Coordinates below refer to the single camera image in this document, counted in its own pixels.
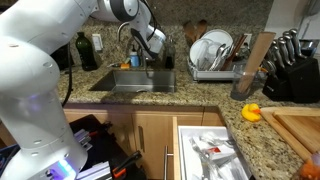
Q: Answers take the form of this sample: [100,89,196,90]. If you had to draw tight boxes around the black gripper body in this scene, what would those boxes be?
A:
[130,28,160,60]

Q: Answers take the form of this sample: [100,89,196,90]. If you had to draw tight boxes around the stainless steel sink faucet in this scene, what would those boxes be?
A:
[117,21,149,69]

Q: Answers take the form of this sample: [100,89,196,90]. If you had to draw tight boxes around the white blue soap dispenser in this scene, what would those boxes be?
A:
[129,44,140,68]

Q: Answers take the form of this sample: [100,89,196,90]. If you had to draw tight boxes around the clear bottle with dark liquid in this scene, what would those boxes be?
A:
[163,34,177,70]

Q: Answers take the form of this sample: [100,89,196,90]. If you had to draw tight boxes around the stainless steel sink basin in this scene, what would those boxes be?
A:
[89,69,177,94]

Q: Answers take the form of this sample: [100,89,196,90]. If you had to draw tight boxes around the wooden cooking utensils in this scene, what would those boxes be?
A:
[183,19,208,46]

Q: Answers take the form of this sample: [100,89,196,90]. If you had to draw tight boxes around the dark green glass bottle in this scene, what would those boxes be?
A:
[75,31,98,72]

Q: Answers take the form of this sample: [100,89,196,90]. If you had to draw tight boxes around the grey dish drying rack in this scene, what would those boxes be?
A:
[186,54,268,83]

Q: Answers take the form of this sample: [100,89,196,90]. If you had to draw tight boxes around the white dinner plate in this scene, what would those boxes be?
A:
[201,28,234,51]

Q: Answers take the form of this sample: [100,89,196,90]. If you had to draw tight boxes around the black orange bar clamp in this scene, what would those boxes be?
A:
[87,121,113,138]
[111,150,143,179]

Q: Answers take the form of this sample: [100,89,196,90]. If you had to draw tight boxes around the clear drinking glass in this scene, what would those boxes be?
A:
[230,64,256,101]

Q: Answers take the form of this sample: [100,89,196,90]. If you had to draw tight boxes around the wooden kitchen drawer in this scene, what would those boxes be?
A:
[171,116,254,180]

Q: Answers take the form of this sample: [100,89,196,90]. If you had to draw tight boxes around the long wooden plank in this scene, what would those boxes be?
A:
[237,31,277,94]

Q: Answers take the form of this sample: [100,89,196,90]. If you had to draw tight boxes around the yellow rubber duck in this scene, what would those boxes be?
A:
[241,103,262,123]

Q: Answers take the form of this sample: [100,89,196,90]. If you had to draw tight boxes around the white cutlery tray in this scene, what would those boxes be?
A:
[178,125,253,180]

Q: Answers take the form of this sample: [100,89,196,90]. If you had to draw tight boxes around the black knife block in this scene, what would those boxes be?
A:
[262,56,320,104]

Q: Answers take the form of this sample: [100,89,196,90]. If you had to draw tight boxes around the large wooden cutting board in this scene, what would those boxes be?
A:
[259,106,320,162]

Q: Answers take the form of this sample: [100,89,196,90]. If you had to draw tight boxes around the small wooden cutting board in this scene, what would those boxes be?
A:
[272,111,320,154]

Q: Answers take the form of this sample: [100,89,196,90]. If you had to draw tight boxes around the orange liquid bottle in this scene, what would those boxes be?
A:
[293,152,320,180]

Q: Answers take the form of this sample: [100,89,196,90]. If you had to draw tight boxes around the white wall outlet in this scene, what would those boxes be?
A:
[92,33,104,52]

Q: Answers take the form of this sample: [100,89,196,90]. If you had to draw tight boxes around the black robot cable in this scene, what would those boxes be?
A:
[61,43,74,108]

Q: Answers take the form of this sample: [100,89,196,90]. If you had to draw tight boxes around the metal cabinet door handle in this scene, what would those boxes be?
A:
[138,125,146,154]

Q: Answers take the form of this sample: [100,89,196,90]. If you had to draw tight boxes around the metal drawer handle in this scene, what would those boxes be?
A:
[163,144,174,180]

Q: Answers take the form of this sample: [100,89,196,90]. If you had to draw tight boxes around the silver handled knife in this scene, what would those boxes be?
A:
[289,28,308,60]
[270,40,285,70]
[282,31,298,64]
[277,36,292,67]

